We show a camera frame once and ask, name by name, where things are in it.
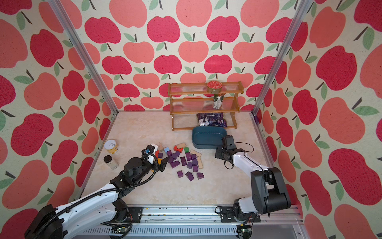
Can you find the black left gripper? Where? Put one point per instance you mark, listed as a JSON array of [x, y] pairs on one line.
[[156, 166]]

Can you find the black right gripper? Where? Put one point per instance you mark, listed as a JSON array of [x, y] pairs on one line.
[[218, 154]]

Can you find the purple wedge brick front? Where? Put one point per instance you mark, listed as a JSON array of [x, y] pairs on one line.
[[190, 176]]

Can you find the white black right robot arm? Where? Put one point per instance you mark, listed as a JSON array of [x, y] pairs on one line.
[[268, 189]]

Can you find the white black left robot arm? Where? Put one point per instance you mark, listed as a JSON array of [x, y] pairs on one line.
[[103, 207]]

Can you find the teal storage bin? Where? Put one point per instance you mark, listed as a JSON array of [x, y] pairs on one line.
[[208, 137]]

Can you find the tan wooden long block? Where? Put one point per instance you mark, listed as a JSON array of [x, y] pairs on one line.
[[200, 164]]

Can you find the long purple brick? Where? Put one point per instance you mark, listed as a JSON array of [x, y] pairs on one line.
[[175, 164]]

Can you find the red block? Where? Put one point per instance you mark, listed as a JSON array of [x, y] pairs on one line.
[[176, 149]]

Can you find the tan wooden flat block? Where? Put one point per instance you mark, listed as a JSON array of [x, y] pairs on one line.
[[196, 153]]

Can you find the purple upright brick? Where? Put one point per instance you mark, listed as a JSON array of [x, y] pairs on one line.
[[188, 156]]

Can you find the yellow peach tin can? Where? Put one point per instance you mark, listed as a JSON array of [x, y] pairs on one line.
[[111, 146]]

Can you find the purple snack bag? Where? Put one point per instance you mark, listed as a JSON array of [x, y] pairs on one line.
[[212, 119]]

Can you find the glass jar black lid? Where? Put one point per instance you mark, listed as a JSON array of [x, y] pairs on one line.
[[110, 162]]

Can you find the small green white bottle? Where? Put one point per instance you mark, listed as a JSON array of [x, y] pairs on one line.
[[217, 101]]

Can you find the orange wooden shelf rack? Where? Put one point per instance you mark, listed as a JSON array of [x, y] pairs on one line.
[[189, 99]]

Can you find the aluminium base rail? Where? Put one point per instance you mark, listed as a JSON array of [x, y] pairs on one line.
[[203, 222]]

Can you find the aluminium right corner post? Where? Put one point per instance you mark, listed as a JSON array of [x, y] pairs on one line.
[[299, 16]]

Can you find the aluminium corner post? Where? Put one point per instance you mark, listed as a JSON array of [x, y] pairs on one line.
[[299, 16], [67, 25]]

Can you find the aluminium left corner post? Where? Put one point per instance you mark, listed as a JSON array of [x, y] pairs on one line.
[[67, 25]]

